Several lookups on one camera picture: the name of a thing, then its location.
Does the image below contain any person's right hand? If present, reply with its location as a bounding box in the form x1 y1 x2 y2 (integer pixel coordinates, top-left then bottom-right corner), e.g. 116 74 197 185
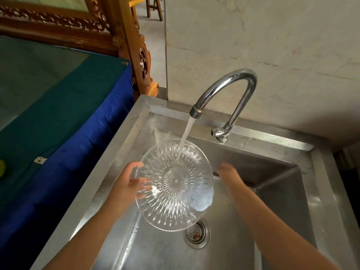
218 162 248 193

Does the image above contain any person's left hand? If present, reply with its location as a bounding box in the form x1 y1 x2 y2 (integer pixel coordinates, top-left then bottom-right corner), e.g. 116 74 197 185
108 161 152 220

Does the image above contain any clear cut glass plate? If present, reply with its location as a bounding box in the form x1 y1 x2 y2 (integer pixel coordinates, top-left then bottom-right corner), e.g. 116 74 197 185
134 138 214 233

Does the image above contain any curved chrome faucet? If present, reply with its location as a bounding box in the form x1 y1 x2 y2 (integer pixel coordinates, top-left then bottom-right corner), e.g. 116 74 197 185
190 69 258 143

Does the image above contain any person's left forearm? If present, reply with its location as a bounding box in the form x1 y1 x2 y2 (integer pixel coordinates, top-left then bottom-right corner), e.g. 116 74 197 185
42 204 138 270

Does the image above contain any person's right forearm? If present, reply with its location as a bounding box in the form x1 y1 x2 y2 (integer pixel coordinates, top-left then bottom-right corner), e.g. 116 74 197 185
229 184 341 270

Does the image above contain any stainless steel sink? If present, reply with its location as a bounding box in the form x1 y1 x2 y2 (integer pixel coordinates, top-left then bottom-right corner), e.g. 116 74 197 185
29 94 360 270

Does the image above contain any round steel sink drain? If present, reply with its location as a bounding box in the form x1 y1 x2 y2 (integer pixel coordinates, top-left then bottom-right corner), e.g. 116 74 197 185
182 217 211 249

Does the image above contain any green and blue tablecloth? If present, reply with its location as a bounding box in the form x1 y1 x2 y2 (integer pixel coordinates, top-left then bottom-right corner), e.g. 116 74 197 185
0 35 135 270

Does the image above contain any carved wooden framed screen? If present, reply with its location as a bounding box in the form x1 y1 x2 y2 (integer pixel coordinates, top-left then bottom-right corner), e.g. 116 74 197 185
0 0 159 100

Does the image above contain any dark wooden stool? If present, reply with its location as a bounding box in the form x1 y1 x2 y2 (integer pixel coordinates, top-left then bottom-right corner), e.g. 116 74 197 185
145 0 164 21

